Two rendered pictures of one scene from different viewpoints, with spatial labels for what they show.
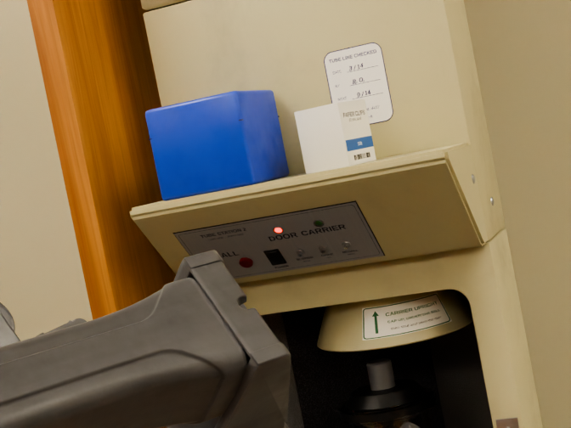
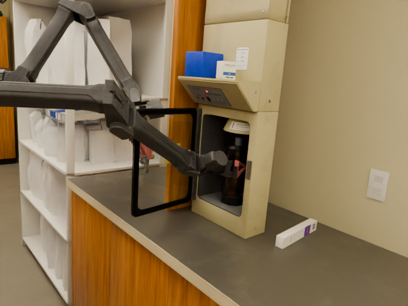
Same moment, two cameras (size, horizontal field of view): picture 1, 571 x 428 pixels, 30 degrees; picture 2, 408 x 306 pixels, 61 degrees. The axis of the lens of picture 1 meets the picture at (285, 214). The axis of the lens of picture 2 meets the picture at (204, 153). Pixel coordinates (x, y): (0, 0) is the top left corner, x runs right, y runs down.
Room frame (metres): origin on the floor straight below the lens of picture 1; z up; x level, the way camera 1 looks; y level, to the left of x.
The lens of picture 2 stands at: (-0.11, -0.59, 1.51)
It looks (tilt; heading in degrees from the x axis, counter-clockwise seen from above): 12 degrees down; 28
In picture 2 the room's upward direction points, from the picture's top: 4 degrees clockwise
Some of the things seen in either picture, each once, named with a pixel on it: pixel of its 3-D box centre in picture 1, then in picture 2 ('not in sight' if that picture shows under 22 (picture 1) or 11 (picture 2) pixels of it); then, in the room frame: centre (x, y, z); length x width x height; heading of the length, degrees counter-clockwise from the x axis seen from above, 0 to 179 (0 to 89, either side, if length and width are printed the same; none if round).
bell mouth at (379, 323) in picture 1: (390, 306); (246, 124); (1.18, -0.09, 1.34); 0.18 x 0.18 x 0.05
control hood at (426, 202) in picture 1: (308, 225); (215, 92); (1.04, -0.02, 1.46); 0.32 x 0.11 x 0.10; 69
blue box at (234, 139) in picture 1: (218, 143); (203, 65); (1.06, 0.05, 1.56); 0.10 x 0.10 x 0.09; 69
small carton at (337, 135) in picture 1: (335, 136); (226, 70); (1.02, -0.06, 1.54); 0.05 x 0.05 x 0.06; 54
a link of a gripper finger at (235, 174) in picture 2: not in sight; (235, 167); (1.13, -0.09, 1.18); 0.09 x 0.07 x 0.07; 160
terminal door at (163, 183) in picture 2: not in sight; (166, 159); (0.98, 0.14, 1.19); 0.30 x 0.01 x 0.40; 165
